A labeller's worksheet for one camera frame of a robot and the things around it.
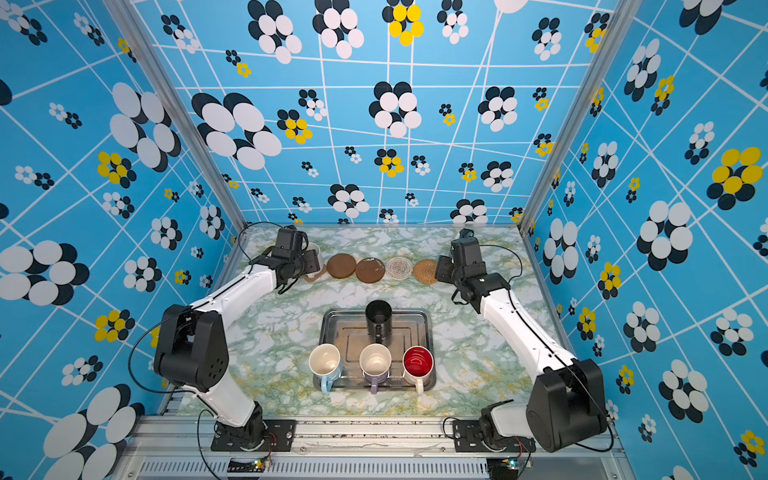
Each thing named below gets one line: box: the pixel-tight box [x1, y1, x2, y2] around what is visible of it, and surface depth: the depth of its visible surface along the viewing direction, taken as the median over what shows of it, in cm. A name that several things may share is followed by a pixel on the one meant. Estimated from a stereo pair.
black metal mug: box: [365, 299, 392, 344], surface depth 88 cm
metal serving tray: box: [314, 308, 436, 395], surface depth 87 cm
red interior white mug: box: [402, 345, 434, 395], surface depth 82 cm
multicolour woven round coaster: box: [385, 256, 413, 281], surface depth 108 cm
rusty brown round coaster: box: [355, 257, 386, 284], surface depth 108 cm
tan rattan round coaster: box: [414, 259, 437, 285], surface depth 110 cm
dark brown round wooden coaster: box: [326, 253, 356, 279], surface depth 110 cm
